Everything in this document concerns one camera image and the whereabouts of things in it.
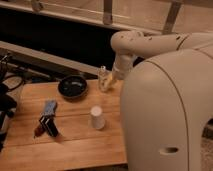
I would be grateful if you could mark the metal window frame rail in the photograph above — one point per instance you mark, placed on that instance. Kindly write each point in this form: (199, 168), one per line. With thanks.
(150, 16)

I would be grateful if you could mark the black round bowl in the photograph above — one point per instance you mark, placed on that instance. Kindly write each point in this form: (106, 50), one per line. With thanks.
(72, 87)

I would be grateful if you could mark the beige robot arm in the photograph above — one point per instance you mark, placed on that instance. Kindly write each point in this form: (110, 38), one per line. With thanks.
(166, 97)

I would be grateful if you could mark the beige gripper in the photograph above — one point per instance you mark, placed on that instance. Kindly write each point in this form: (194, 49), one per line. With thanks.
(121, 67)

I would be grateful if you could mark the blue eraser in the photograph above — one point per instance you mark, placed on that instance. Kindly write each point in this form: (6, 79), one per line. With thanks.
(49, 108)

